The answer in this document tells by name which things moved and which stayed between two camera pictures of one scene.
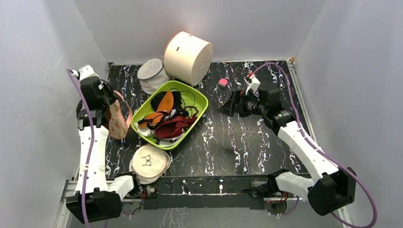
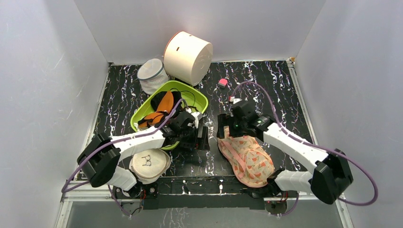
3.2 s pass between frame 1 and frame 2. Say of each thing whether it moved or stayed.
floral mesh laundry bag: moved
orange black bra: stayed
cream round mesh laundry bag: stayed
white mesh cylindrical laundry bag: stayed
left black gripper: moved
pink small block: stayed
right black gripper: moved
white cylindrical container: stayed
